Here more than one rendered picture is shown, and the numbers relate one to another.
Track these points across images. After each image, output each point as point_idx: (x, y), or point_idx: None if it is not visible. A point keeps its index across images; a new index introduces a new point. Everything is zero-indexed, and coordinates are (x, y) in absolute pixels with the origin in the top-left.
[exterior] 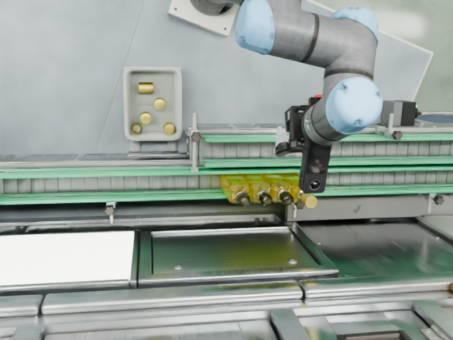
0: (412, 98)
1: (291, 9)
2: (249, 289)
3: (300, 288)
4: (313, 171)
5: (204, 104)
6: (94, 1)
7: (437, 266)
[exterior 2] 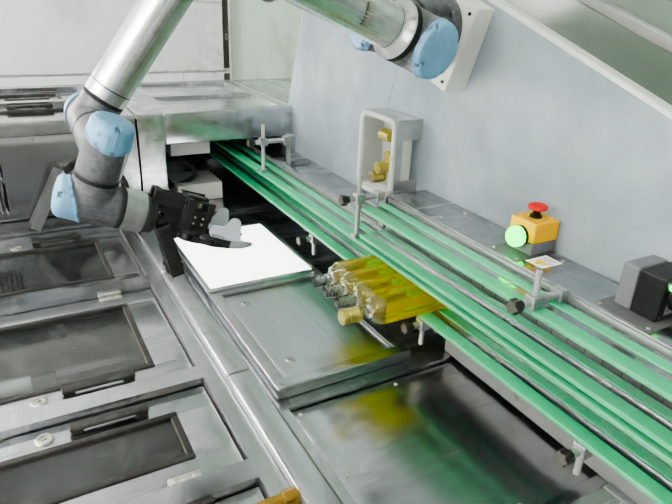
0: None
1: (75, 106)
2: (217, 344)
3: (230, 371)
4: (162, 253)
5: (437, 170)
6: None
7: (388, 494)
